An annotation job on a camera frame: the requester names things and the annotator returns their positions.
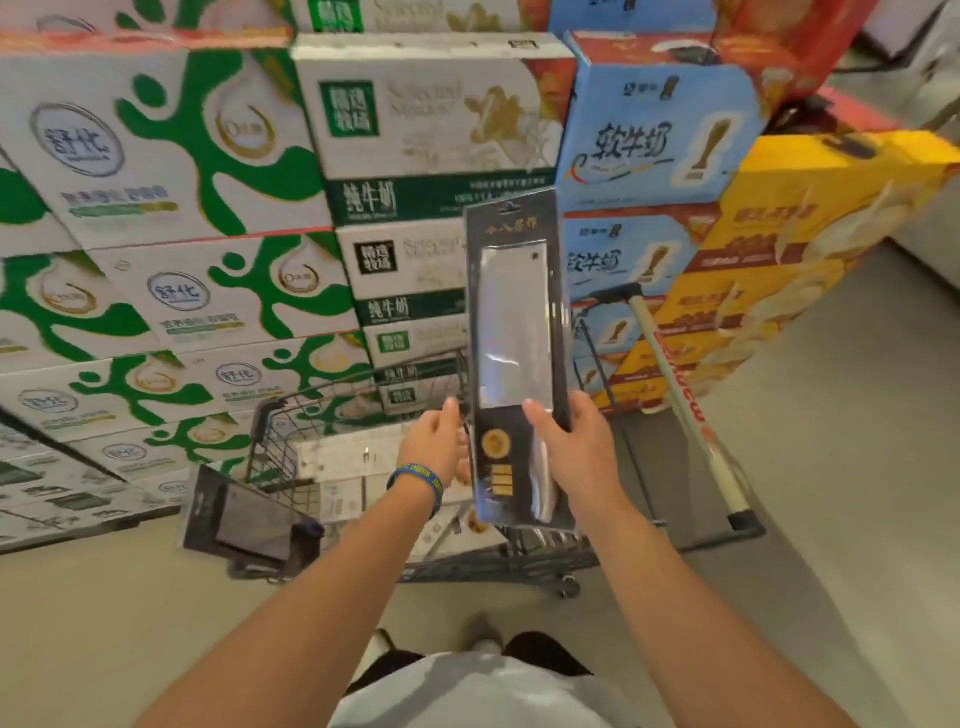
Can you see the person's right hand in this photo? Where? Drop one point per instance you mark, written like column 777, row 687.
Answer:
column 592, row 465

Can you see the person's left hand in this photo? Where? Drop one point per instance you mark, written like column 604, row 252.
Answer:
column 429, row 448

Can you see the person's right thumb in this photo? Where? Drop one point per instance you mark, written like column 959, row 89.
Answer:
column 541, row 429

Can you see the person's left thumb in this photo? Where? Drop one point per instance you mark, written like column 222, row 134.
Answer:
column 465, row 459

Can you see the black packaged kitchen cleaver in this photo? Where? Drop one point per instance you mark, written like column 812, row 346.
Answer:
column 517, row 330

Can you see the person's right forearm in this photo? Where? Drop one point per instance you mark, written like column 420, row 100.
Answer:
column 690, row 622

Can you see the person's left forearm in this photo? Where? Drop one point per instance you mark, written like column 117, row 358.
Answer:
column 315, row 607

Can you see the blue yellow wristband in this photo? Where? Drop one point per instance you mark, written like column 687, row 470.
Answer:
column 420, row 480

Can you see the dark green white milk box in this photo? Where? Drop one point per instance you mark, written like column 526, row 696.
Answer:
column 412, row 337
column 416, row 390
column 420, row 15
column 409, row 266
column 435, row 135

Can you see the yellow drink box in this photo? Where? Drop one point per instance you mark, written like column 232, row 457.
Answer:
column 697, row 349
column 817, row 195
column 742, row 296
column 645, row 390

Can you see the white flat package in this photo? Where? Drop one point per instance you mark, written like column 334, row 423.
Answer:
column 352, row 469

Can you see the blue milk box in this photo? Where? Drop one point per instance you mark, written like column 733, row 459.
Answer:
column 630, row 255
column 611, row 330
column 652, row 135
column 630, row 13

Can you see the black cart wheel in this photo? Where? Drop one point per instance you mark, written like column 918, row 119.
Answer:
column 570, row 586

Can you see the person's right shoe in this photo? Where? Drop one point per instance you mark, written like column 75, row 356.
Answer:
column 485, row 634

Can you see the black shorts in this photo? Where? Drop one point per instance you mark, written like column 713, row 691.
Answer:
column 547, row 649

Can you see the black packaged knife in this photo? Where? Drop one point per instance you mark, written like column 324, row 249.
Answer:
column 244, row 521

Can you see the white shirt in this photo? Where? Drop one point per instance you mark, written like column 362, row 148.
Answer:
column 480, row 694

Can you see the stack of green white milk boxes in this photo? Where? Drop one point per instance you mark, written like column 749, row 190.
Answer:
column 165, row 225

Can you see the stack of grey white boxes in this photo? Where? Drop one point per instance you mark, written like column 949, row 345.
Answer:
column 67, row 487

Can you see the red orange box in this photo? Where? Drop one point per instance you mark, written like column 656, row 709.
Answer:
column 795, row 45

